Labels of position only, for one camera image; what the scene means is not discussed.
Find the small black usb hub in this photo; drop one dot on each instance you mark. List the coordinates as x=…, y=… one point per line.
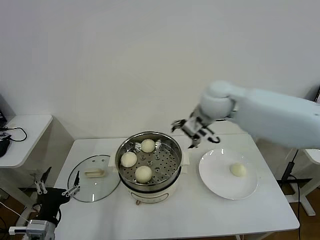
x=5, y=136

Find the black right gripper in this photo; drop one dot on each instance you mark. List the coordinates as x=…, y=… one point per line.
x=196, y=126

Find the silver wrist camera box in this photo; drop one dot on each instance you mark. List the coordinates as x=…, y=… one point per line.
x=37, y=226

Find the white side table with label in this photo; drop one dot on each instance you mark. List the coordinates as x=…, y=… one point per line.
x=306, y=205

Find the black computer mouse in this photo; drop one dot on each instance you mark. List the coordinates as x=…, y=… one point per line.
x=3, y=149

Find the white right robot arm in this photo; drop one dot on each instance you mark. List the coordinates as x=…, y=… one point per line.
x=262, y=110

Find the white round plate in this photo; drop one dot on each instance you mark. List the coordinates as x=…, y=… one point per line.
x=212, y=172

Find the stainless steel steamer basket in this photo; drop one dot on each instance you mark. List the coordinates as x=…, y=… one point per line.
x=162, y=160

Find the white steamed baozi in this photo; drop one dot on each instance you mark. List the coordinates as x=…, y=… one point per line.
x=128, y=159
x=143, y=174
x=147, y=145
x=238, y=170

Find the black table foot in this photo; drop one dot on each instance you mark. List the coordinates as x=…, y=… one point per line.
x=27, y=189
x=300, y=180

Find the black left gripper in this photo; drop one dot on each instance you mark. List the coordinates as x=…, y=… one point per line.
x=51, y=197

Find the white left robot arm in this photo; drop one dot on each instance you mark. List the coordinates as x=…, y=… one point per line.
x=52, y=232

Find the white electric cooking pot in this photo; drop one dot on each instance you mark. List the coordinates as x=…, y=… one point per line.
x=150, y=196

